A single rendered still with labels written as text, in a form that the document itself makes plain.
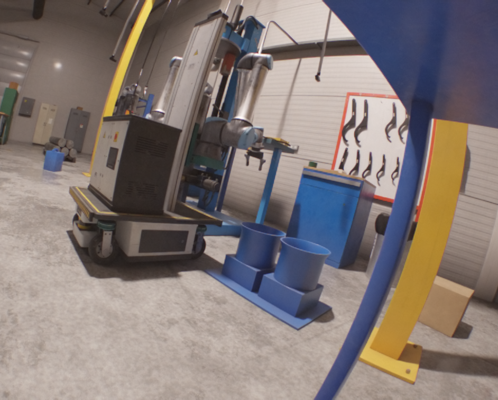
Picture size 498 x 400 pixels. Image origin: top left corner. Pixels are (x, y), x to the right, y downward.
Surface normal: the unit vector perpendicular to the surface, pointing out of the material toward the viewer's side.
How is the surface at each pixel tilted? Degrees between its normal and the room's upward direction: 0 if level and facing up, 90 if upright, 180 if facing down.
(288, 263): 90
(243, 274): 90
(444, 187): 90
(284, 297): 90
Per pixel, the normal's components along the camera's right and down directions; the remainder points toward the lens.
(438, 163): -0.65, -0.10
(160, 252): 0.74, 0.24
